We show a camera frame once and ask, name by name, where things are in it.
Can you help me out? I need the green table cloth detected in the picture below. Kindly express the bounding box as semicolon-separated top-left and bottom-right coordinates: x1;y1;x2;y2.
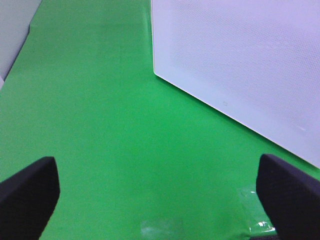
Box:
0;0;320;240

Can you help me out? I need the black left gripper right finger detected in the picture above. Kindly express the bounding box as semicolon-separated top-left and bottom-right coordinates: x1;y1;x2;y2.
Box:
256;154;320;240

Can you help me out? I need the white microwave door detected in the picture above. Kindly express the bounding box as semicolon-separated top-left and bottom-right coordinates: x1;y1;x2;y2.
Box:
150;0;320;166

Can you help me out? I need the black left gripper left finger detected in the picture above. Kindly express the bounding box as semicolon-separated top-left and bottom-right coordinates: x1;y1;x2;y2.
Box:
0;156;61;240

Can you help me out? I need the clear tape patch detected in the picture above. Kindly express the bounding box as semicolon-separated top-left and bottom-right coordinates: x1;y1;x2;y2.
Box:
237;184;277;237
140;218;185;240

